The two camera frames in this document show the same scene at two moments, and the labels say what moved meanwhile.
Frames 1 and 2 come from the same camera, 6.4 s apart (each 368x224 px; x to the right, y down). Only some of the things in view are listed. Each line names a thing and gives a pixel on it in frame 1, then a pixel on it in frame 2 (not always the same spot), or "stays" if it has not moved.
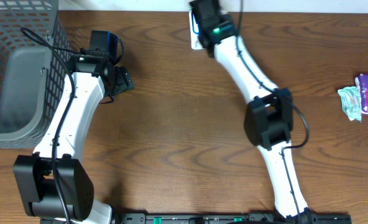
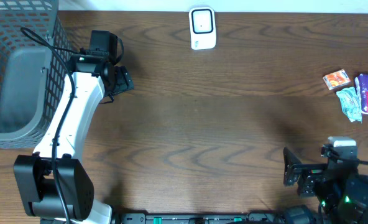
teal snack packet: x=351 y=102 stays
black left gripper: x=123 y=81 stays
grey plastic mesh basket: x=27 y=51 stays
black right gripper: x=228 y=18 -> x=313 y=172
